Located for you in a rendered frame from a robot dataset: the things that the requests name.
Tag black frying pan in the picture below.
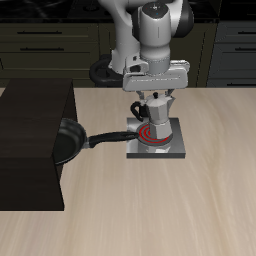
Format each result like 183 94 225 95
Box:
54 117 140 167

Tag dark grey stove plate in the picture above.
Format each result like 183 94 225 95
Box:
125 116 187 160

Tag dark wooden cabinet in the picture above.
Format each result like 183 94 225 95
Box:
0 78 79 212

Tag silver moka pot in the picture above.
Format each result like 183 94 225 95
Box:
130 92 177 140

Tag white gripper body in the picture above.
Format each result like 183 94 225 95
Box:
121 60 191 93

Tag dark grey kitchen cupboard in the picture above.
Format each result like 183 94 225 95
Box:
206 20 256 89

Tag black marble countertop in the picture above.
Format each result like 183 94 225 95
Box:
0 0 256 24

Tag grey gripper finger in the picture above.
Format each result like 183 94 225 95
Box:
164 87 176 98
135 90 148 102

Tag dark olive kitchen cupboards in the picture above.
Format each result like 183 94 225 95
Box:
0 21 218 89

